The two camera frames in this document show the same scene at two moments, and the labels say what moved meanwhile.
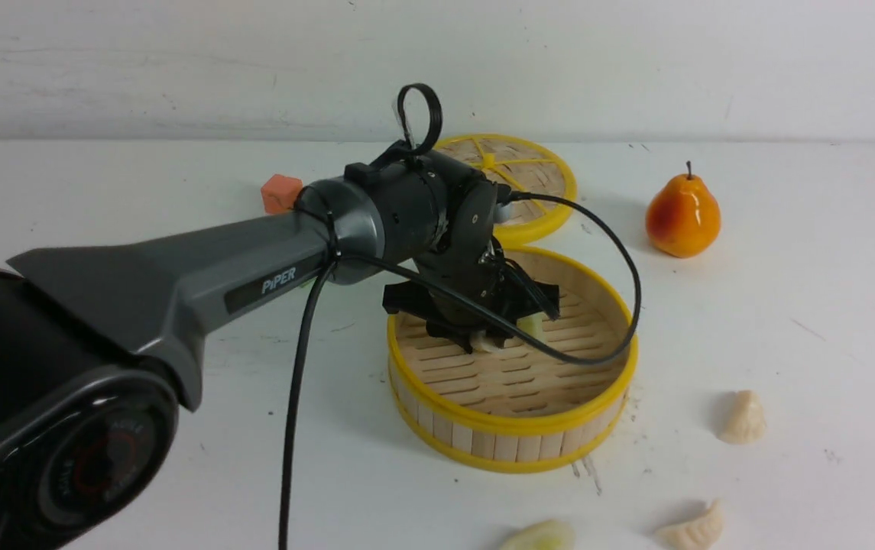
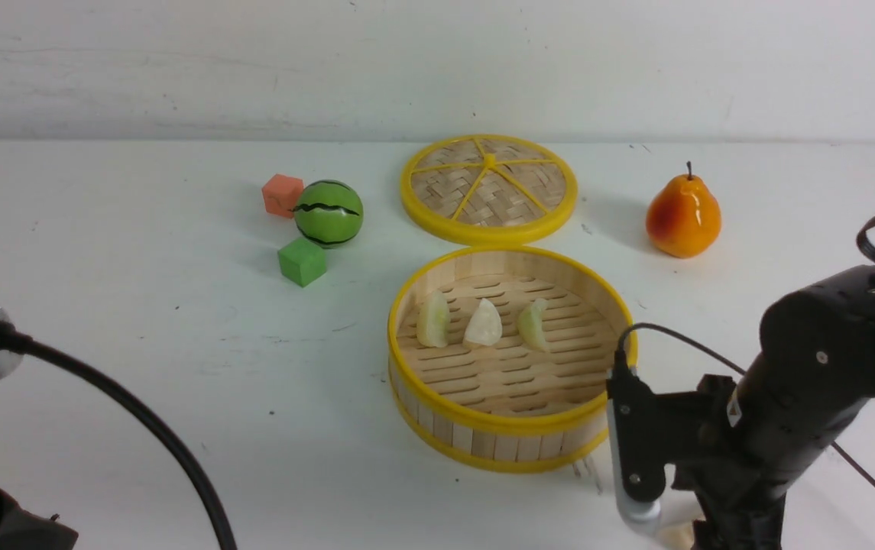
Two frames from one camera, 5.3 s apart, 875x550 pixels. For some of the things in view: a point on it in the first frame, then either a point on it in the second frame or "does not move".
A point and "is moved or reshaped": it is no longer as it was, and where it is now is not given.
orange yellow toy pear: x=683 y=217 does not move
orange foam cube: x=279 y=193 does not move
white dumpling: x=698 y=534 does not move
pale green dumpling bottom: x=546 y=535 is moved or reshaped
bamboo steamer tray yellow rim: x=516 y=407 does not move
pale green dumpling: x=533 y=325 is moved or reshaped
